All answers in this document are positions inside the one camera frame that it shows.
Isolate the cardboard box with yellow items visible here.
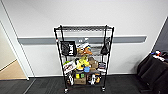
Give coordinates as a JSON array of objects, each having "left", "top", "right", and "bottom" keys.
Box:
[{"left": 74, "top": 72, "right": 87, "bottom": 85}]

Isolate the orange and black package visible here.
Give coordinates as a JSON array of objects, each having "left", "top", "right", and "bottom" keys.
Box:
[{"left": 87, "top": 73, "right": 101, "bottom": 85}]

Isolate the small black bag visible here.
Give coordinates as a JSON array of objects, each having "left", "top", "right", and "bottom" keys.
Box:
[{"left": 100, "top": 37, "right": 112, "bottom": 56}]

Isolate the white box with red print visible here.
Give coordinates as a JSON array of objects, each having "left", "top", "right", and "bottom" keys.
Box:
[{"left": 62, "top": 60, "right": 78, "bottom": 75}]

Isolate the white box with blue corner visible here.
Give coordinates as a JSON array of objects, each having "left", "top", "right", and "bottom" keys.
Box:
[{"left": 78, "top": 42, "right": 91, "bottom": 50}]

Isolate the black bag with white print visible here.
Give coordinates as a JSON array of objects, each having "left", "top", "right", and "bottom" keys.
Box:
[{"left": 60, "top": 40, "right": 78, "bottom": 57}]

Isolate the yellow plush toy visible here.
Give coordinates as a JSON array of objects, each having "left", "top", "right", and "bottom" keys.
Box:
[{"left": 75, "top": 55, "right": 90, "bottom": 71}]

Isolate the black wire shelf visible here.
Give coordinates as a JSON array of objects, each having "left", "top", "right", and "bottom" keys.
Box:
[{"left": 53, "top": 24, "right": 115, "bottom": 94}]

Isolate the orange plush toy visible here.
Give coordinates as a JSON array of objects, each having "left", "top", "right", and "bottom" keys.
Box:
[{"left": 77, "top": 46, "right": 94, "bottom": 56}]

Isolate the white door frame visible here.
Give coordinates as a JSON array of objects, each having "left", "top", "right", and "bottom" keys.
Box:
[{"left": 0, "top": 0, "right": 35, "bottom": 80}]

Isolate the long grey wall band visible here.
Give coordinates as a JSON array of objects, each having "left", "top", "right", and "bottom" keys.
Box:
[{"left": 17, "top": 35, "right": 148, "bottom": 46}]

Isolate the dark box with white label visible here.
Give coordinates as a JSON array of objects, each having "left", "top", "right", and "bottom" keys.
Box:
[{"left": 97, "top": 61, "right": 107, "bottom": 72}]

